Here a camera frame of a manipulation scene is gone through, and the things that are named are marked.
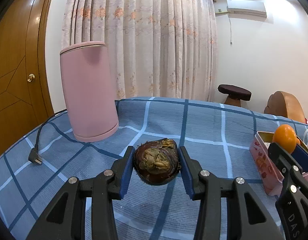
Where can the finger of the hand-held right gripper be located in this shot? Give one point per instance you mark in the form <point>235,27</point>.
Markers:
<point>281,158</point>
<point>305,160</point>

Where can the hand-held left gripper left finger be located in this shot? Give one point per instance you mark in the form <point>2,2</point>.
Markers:
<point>125,177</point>

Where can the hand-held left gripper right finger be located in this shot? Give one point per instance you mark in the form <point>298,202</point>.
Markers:
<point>187,175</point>

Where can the pink tin box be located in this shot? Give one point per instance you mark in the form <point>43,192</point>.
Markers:
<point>261,165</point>

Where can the small smooth orange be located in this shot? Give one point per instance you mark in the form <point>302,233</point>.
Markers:
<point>285,137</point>

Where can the dark brown water chestnut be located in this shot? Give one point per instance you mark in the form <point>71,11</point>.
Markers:
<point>154,162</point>

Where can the blue checked tablecloth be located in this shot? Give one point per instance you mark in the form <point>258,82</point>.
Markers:
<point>206,135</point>

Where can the brown leather armchair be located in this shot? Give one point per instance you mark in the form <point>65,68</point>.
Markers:
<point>285,107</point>

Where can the round stool with dark cushion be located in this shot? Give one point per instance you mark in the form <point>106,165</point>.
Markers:
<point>234,91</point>

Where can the pink electric kettle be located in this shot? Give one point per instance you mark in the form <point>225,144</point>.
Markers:
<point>89,92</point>

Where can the pink floral curtain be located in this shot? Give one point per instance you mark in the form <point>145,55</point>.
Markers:
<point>144,42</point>

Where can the brass door knob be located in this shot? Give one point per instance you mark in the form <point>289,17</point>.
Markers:
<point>31,77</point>

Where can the white air conditioner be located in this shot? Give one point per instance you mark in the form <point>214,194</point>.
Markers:
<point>246,7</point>

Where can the wooden door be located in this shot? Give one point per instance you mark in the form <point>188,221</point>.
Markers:
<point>14,55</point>

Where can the air conditioner wall pipe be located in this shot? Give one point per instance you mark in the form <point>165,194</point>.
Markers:
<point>221,12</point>

